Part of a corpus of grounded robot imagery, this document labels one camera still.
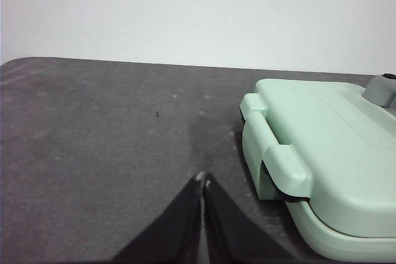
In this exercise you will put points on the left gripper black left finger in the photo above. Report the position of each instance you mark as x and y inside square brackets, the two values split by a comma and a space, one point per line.
[176, 230]

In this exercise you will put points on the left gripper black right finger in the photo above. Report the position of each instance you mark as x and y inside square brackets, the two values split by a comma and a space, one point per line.
[229, 230]

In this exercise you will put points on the mint green griddle lid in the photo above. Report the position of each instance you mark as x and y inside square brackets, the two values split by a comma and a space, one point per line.
[334, 152]

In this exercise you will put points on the mint green breakfast maker base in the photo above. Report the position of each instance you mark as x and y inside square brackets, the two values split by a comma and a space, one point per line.
[340, 245]

